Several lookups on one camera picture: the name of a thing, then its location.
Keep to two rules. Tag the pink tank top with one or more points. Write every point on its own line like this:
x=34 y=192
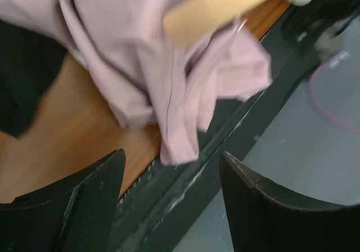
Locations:
x=144 y=77

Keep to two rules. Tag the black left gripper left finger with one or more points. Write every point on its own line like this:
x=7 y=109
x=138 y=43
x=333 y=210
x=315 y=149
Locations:
x=73 y=214

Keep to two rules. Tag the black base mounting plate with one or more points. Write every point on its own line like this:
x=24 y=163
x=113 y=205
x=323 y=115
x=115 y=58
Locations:
x=162 y=205

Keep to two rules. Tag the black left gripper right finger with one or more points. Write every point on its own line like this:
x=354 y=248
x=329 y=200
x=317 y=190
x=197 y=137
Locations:
x=266 y=216

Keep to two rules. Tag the black tank top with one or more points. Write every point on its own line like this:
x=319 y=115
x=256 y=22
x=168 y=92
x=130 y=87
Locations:
x=30 y=62

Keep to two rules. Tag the beige hanger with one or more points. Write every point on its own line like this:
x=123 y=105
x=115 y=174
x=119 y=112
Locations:
x=192 y=19

